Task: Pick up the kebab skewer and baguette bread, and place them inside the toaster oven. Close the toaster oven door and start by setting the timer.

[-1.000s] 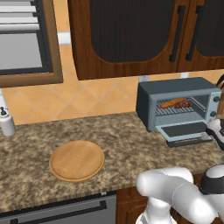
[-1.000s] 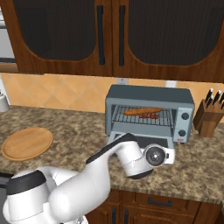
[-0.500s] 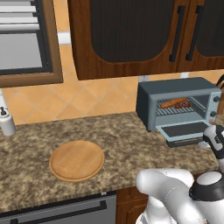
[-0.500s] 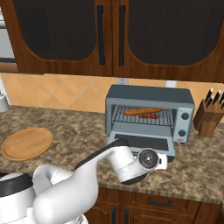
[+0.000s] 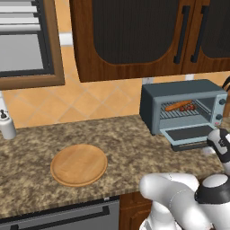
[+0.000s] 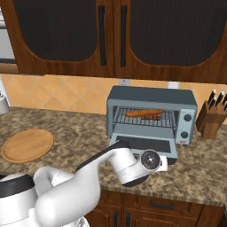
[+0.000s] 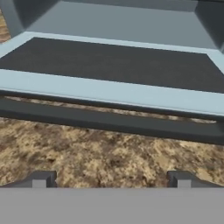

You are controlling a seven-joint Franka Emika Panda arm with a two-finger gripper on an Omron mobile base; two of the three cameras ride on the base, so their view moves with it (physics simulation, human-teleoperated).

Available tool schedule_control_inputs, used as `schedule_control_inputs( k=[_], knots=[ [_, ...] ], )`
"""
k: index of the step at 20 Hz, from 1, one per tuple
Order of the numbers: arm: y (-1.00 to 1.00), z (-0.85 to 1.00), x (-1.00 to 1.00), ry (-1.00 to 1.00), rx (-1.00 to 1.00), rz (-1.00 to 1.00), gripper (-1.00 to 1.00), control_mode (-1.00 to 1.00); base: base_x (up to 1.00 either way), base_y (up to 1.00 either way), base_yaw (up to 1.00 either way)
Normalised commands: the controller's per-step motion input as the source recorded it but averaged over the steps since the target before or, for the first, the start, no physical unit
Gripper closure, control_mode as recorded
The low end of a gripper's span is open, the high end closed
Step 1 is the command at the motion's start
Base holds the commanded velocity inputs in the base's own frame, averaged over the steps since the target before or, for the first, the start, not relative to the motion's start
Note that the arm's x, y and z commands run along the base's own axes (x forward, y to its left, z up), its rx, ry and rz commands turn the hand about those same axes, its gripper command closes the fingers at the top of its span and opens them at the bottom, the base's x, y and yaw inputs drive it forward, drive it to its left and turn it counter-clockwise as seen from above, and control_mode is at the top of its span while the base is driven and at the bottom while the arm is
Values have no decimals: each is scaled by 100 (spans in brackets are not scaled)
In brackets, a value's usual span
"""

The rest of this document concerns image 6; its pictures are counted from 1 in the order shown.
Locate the grey wall appliance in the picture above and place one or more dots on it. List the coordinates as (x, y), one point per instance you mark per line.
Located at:
(6, 38)

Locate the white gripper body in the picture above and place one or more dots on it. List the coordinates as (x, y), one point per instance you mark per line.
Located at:
(164, 164)

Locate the wooden knife block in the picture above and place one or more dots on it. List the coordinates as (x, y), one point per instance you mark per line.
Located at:
(210, 121)

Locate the black toaster oven knob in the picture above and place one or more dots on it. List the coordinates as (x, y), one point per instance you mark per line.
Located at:
(184, 135)
(187, 117)

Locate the round wooden cutting board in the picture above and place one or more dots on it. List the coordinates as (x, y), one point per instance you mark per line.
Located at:
(27, 145)

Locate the dark wood base cupboard door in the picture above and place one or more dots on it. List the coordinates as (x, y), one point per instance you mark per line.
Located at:
(165, 221)
(103, 215)

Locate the toaster oven glass door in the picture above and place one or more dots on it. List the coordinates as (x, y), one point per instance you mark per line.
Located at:
(142, 144)

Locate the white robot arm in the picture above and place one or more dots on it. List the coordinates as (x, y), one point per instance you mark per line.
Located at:
(68, 198)

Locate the white wall socket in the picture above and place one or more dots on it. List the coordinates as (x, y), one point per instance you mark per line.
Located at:
(124, 82)
(173, 85)

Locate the red kebab skewer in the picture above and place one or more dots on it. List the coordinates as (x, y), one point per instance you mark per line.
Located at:
(151, 117)

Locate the grey toaster oven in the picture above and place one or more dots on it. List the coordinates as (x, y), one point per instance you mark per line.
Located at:
(150, 96)

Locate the white rounded container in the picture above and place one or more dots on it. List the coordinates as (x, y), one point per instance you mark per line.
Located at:
(3, 103)

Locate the dark wood glass cupboard door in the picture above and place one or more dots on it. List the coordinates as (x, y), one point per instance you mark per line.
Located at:
(177, 35)
(59, 32)

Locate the dark wood drawer front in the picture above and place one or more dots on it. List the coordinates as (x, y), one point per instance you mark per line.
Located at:
(189, 204)

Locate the brown baguette bread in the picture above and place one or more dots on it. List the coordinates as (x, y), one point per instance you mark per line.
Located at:
(144, 112)

